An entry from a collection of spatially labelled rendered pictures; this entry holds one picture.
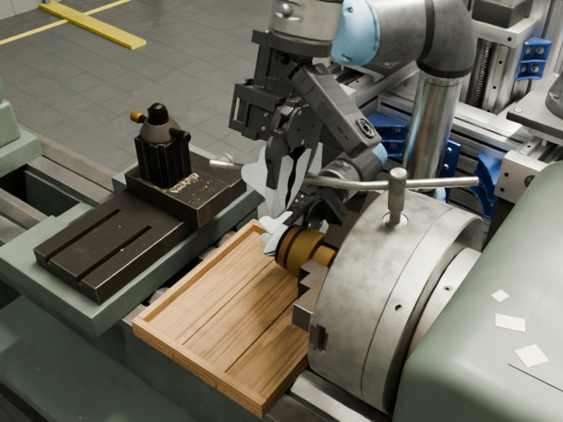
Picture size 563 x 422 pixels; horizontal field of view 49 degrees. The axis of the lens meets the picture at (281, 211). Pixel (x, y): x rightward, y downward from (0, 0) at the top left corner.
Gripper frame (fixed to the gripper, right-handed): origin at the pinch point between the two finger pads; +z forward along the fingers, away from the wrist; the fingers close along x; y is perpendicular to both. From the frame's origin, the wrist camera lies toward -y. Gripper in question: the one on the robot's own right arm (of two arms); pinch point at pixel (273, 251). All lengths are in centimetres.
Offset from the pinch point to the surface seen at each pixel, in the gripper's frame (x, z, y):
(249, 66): -107, -220, 192
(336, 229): 5.3, -5.4, -8.4
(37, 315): -54, 11, 71
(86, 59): -106, -163, 283
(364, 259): 12.8, 4.9, -19.1
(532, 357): 17.0, 11.1, -42.3
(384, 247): 14.0, 2.6, -20.6
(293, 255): 1.7, 0.4, -4.4
